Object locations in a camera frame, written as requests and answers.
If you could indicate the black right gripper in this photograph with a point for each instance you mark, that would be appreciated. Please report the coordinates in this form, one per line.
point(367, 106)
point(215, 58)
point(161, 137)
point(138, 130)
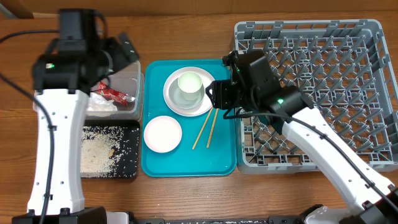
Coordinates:
point(221, 97)

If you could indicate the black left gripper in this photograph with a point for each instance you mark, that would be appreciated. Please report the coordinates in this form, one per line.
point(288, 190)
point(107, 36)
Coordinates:
point(122, 59)

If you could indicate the wooden chopstick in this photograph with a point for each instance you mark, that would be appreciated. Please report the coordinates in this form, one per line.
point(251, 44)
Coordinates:
point(212, 128)
point(202, 128)

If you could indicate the pale green cup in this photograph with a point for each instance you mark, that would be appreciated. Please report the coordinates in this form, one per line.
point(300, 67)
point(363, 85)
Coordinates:
point(190, 84)

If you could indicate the red snack wrapper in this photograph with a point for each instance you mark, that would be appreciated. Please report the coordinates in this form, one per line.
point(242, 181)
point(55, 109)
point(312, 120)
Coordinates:
point(119, 97)

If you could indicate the white napkin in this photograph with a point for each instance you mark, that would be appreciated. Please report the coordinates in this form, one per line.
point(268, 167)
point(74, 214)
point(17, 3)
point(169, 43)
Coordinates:
point(99, 103)

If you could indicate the small pink bowl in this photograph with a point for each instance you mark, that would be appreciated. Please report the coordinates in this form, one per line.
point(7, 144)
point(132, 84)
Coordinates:
point(162, 134)

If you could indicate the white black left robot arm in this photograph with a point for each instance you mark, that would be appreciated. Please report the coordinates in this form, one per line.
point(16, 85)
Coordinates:
point(63, 77)

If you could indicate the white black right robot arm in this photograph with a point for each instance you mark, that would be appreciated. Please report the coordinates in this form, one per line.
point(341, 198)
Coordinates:
point(253, 90)

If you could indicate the clear plastic waste bin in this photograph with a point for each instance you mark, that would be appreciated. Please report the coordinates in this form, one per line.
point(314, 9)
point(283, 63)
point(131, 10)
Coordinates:
point(129, 80)

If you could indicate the black food waste tray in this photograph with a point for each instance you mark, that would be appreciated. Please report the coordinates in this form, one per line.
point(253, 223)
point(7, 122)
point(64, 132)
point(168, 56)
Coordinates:
point(124, 149)

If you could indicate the grey dishwasher rack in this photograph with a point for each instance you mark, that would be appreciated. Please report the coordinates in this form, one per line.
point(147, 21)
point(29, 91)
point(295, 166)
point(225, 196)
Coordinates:
point(344, 66)

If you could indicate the pale pink plate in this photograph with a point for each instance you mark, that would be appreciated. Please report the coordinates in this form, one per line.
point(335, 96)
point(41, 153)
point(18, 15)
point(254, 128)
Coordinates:
point(206, 105)

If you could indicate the grey green bowl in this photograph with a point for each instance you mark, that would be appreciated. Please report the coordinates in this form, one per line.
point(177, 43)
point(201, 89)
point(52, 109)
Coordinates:
point(176, 96)

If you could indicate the teal serving tray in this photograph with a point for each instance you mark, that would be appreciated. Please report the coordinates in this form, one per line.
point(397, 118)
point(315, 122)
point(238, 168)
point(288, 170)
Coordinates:
point(218, 159)

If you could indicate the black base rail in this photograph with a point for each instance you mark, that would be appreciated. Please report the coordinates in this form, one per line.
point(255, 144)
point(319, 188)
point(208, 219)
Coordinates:
point(288, 219)

